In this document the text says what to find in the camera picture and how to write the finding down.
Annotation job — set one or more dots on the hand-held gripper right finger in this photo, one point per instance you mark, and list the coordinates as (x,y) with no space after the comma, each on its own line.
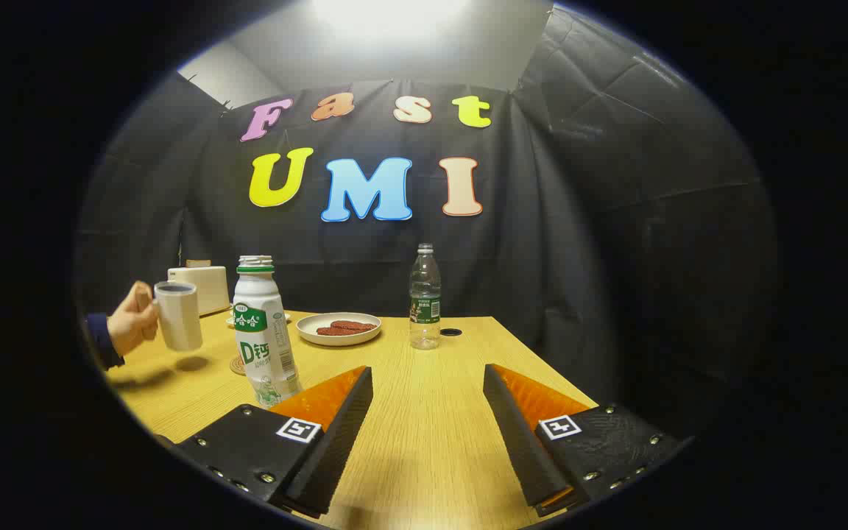
(523,442)

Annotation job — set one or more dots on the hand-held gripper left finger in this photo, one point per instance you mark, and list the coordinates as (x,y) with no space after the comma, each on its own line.
(336,442)

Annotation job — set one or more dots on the white juice bottle green label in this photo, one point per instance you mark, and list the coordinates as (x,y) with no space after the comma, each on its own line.
(258,346)

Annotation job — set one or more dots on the round cork coaster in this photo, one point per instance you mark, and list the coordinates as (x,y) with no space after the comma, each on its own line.
(237,366)

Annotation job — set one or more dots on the clear plastic water bottle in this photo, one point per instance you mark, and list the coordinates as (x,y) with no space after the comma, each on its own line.
(425,309)

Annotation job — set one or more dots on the wooden table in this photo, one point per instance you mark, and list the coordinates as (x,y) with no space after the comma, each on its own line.
(431,412)

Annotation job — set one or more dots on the beige round plate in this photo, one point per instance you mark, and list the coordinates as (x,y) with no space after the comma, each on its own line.
(313,335)

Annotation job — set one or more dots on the red meat strip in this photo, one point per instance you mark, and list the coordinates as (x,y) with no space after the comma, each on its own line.
(356,324)
(339,331)

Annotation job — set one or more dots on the white divided dish with beans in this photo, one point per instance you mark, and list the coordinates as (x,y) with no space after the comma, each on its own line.
(285,317)

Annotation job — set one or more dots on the cream toaster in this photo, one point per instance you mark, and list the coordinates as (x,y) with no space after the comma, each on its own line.
(210,287)

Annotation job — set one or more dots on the toast slice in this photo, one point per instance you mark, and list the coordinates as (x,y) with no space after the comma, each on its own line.
(198,263)

